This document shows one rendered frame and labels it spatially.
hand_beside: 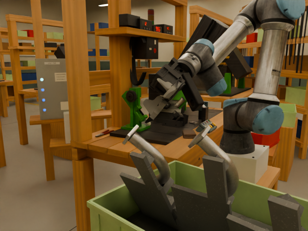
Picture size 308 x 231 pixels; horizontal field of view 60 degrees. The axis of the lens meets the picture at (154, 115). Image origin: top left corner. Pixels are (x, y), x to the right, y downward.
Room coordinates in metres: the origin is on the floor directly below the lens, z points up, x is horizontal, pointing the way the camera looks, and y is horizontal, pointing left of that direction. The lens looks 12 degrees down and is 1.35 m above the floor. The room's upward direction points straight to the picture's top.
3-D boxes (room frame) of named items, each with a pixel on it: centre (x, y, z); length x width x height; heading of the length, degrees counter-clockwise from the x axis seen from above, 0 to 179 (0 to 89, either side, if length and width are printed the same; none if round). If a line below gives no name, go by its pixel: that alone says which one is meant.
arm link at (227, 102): (1.13, -0.36, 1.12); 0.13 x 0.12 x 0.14; 22
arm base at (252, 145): (1.14, -0.37, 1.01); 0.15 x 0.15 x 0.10
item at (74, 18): (2.14, 0.08, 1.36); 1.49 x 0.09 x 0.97; 150
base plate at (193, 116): (1.99, -0.18, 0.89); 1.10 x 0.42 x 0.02; 150
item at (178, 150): (1.85, -0.42, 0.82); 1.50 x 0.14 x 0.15; 150
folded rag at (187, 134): (1.53, -0.21, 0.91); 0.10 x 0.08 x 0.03; 179
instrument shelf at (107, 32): (2.12, 0.05, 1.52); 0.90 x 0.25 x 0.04; 150
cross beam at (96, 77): (2.17, 0.14, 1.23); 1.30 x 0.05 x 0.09; 150
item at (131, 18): (1.84, 0.16, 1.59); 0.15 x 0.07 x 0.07; 150
